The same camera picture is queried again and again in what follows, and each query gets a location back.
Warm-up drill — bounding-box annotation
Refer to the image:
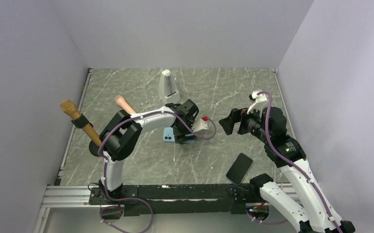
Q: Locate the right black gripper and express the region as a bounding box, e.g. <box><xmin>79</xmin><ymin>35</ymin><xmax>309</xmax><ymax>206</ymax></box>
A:
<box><xmin>219</xmin><ymin>102</ymin><xmax>272</xmax><ymax>143</ymax></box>

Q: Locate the light blue phone case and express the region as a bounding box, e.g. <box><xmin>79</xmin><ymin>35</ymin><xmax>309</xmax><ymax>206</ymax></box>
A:
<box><xmin>163</xmin><ymin>127</ymin><xmax>196</xmax><ymax>144</ymax></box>

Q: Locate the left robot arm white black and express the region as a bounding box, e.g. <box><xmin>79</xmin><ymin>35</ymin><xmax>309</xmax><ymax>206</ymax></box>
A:
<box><xmin>99</xmin><ymin>99</ymin><xmax>199</xmax><ymax>204</ymax></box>

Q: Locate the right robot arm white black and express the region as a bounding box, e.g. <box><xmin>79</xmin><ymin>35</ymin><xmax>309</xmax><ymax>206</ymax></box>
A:
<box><xmin>219</xmin><ymin>107</ymin><xmax>356</xmax><ymax>233</ymax></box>

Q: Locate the grey metronome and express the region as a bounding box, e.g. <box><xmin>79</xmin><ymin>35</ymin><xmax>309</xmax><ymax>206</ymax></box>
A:
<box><xmin>158</xmin><ymin>69</ymin><xmax>181</xmax><ymax>104</ymax></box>

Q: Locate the pink cylinder stick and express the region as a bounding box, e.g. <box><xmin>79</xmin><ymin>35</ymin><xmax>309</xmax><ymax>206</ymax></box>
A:
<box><xmin>114</xmin><ymin>95</ymin><xmax>136</xmax><ymax>114</ymax></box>

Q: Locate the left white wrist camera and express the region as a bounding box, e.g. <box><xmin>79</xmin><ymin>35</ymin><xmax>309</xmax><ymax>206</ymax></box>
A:
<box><xmin>191</xmin><ymin>116</ymin><xmax>209</xmax><ymax>132</ymax></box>

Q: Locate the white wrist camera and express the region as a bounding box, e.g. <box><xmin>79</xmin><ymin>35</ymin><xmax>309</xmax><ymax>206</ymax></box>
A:
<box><xmin>247</xmin><ymin>90</ymin><xmax>268</xmax><ymax>114</ymax></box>
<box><xmin>191</xmin><ymin>116</ymin><xmax>209</xmax><ymax>132</ymax></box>

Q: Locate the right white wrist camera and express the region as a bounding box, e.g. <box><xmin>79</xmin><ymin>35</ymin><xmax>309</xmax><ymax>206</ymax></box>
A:
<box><xmin>247</xmin><ymin>90</ymin><xmax>268</xmax><ymax>114</ymax></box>

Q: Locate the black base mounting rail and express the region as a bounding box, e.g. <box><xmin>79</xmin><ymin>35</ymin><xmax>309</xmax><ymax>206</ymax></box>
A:
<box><xmin>88</xmin><ymin>183</ymin><xmax>267</xmax><ymax>216</ymax></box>

